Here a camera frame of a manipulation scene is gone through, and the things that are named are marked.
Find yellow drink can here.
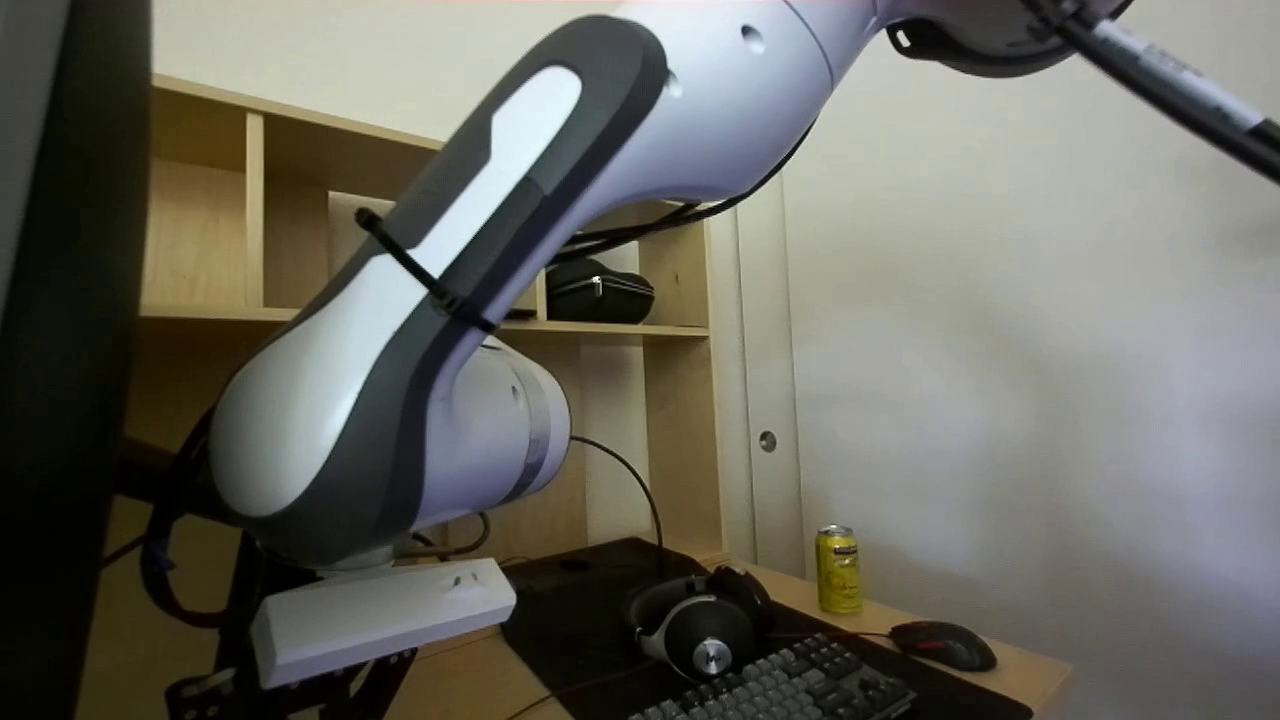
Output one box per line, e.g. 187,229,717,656
811,519,870,619

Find black pouch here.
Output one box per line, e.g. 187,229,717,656
539,252,659,328

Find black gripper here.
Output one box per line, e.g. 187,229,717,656
300,644,419,720

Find black desk mat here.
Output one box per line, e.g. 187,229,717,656
497,536,1041,720

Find black mouse red accents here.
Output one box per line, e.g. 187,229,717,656
883,615,1003,675

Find black monitor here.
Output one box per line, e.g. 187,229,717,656
0,0,156,720

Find black silver headphones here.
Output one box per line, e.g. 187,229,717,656
625,563,782,685

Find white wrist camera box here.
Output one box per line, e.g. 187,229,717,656
248,552,523,696

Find grey black keyboard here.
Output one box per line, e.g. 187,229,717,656
620,630,924,720

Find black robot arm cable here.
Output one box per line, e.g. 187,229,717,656
353,0,1280,337

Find wooden shelf hutch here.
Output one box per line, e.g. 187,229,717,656
76,71,732,720

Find black power cable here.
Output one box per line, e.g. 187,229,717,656
567,432,670,552

